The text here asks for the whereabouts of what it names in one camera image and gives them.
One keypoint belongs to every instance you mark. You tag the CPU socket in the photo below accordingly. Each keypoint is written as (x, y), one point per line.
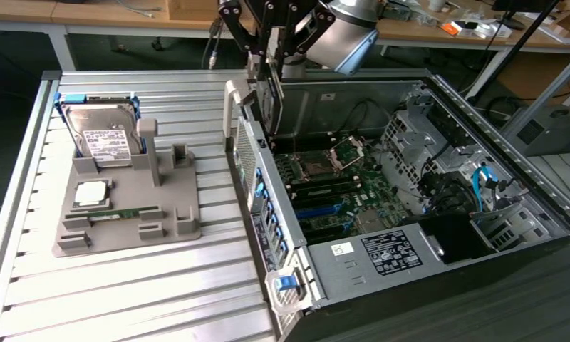
(319, 165)

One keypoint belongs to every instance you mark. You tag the silver CPU chip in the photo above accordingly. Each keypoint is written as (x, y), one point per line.
(91, 194)

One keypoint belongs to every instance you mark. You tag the silver power supply unit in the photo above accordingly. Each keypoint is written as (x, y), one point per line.
(343, 270)

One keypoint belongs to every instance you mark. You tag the blue case latch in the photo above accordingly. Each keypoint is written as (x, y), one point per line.
(285, 283)

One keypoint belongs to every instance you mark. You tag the black graphics card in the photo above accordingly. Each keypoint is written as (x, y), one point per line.
(273, 99)

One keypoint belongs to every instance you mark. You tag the hard disk in blue caddy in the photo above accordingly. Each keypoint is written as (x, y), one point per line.
(104, 135)

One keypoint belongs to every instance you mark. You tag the black tripod pole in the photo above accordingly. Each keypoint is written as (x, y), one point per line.
(513, 50)

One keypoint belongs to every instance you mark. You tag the black monitor stand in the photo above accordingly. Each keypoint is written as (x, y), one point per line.
(511, 19)

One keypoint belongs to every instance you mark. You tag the black RAM stick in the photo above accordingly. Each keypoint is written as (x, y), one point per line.
(323, 192)

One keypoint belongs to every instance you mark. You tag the black plastic duct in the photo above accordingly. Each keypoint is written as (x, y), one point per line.
(447, 238)

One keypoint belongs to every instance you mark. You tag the small orange box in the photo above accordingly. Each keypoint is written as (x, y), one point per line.
(453, 28)

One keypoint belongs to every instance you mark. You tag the silver chipset heatsink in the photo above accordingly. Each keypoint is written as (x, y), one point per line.
(375, 220)

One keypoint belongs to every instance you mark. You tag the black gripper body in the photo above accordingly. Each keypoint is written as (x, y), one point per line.
(285, 9)

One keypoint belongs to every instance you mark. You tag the wooden desk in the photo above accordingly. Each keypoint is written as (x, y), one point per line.
(408, 32)
(28, 10)

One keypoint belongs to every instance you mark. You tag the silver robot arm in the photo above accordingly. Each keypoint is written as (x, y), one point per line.
(343, 35)

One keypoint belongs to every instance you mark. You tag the open PC case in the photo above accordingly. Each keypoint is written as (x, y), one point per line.
(313, 107)

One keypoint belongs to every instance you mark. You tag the metal socket cover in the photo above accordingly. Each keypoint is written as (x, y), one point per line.
(349, 151)

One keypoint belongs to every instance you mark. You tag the green motherboard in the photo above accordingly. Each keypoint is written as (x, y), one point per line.
(375, 199)

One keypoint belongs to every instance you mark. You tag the silver disk bay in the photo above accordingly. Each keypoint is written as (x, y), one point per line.
(504, 231)

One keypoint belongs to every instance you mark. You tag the blue expansion slot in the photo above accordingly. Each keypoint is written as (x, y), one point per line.
(319, 212)

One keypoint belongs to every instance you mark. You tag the small white box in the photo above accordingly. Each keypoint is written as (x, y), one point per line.
(495, 30)

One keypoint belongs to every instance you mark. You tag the grey plastic parts rack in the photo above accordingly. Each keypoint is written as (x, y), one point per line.
(123, 235)

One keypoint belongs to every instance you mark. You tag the silver drive cage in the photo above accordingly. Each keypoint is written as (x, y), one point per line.
(408, 142)

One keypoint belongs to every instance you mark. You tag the white cup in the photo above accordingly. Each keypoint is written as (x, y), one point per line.
(437, 4)

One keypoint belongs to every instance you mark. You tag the brown cardboard box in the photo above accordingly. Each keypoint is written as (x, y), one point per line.
(195, 9)

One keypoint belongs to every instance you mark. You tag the green RAM stick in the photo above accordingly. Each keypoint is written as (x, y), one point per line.
(114, 214)

